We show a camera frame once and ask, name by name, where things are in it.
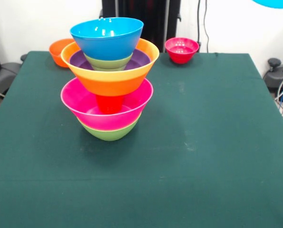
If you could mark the small blue bowl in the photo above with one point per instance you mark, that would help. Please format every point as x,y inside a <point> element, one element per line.
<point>274,3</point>

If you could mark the red cup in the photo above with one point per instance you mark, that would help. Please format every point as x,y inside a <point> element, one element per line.
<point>109,104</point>

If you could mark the large green bowl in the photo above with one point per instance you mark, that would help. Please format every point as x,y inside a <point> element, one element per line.
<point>110,135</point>

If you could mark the large pink bowl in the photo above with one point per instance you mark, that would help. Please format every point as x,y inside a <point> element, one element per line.
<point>103,122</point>

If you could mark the large orange bowl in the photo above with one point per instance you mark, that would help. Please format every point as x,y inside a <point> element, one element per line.
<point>108,85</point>

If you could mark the purple bowl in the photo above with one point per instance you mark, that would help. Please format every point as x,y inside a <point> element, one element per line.
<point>141,60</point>

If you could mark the light green bowl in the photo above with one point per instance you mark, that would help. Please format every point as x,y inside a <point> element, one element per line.
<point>108,63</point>

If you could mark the dark green tablecloth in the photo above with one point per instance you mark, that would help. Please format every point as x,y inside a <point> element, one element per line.
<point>155,178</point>

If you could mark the small pink bowl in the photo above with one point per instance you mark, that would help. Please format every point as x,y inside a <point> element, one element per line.
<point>182,57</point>

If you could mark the large blue bowl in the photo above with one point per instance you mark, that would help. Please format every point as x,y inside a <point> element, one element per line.
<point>106,47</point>

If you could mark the small orange bowl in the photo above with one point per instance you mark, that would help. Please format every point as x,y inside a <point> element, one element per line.
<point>57,59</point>

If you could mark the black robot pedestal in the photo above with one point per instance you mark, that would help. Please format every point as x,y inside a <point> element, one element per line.
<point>151,19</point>

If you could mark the grey pedestal foot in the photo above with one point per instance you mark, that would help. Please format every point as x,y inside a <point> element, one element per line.
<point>6,76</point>
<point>274,78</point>

